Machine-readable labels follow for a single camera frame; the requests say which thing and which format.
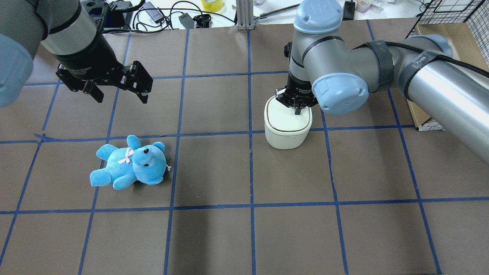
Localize white lidded trash can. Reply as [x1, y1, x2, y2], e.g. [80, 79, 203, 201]
[264, 96, 313, 150]

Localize blue teddy bear plush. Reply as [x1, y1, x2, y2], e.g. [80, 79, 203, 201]
[89, 135, 171, 190]

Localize aluminium frame post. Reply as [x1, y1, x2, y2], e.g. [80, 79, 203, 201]
[236, 0, 256, 30]

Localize yellow tape roll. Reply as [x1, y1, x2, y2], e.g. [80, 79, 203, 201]
[201, 0, 224, 13]

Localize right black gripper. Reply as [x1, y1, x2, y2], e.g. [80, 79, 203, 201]
[275, 75, 318, 115]

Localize white grid-pattern storage box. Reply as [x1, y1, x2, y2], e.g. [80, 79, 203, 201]
[405, 0, 489, 132]

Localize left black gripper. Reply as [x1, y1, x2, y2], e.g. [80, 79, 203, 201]
[55, 34, 153, 104]

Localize white paper cup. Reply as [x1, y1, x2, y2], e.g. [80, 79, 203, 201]
[356, 0, 373, 13]

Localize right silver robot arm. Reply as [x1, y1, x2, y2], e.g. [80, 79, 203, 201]
[275, 0, 489, 163]

